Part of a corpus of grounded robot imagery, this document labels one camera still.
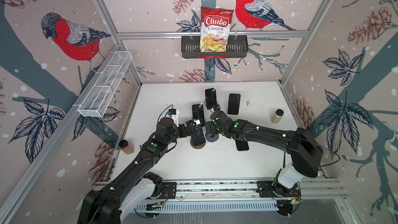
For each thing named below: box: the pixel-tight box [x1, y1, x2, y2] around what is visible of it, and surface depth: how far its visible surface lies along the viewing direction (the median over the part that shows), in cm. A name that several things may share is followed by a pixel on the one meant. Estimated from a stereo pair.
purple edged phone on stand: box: [191, 102, 206, 128], surface depth 94 cm
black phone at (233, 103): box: [227, 93, 241, 116], surface depth 97 cm
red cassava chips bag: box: [200, 6, 234, 53], surface depth 86 cm
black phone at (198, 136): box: [191, 123, 206, 147], surface depth 86 cm
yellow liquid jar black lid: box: [269, 108, 284, 124], surface depth 94 cm
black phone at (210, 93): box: [204, 87, 217, 109], surface depth 97 cm
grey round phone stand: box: [205, 132, 220, 143], surface depth 92 cm
